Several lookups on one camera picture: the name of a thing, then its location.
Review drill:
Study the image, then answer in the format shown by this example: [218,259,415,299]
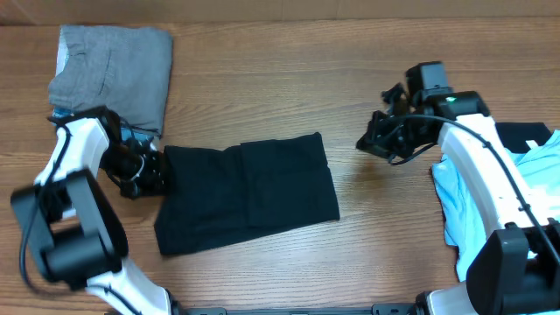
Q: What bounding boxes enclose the folded blue jeans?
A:
[52,106,159,147]

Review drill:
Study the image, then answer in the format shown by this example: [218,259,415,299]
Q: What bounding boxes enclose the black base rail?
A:
[184,303,424,315]

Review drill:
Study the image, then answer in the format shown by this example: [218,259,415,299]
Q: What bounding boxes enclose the folded black garment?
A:
[495,122,552,154]

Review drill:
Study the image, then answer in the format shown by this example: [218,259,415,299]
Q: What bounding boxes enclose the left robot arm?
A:
[10,106,182,315]

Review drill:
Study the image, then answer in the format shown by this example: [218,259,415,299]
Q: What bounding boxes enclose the black t-shirt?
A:
[154,133,340,256]

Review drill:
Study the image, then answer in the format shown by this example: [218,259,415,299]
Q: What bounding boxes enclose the folded grey shorts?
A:
[48,24,173,137]

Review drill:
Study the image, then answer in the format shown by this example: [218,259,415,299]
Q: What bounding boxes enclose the light blue t-shirt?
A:
[432,130,559,282]

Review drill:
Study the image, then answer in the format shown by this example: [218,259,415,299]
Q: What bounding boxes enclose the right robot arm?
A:
[356,61,559,314]

